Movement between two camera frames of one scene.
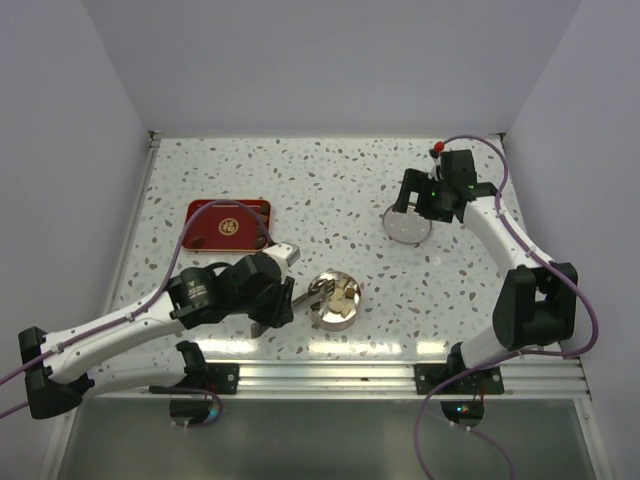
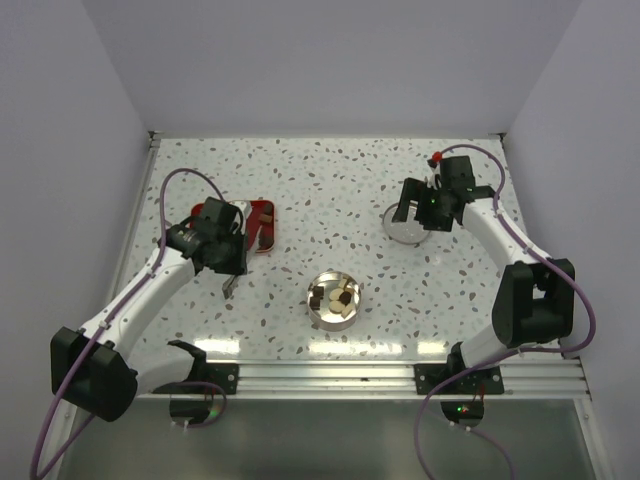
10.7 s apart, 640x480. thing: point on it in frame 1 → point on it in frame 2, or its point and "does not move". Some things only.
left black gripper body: x=267 y=309 → x=231 y=257
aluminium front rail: x=360 y=381 does not move
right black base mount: x=483 y=381 does not move
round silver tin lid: x=408 y=228 does not move
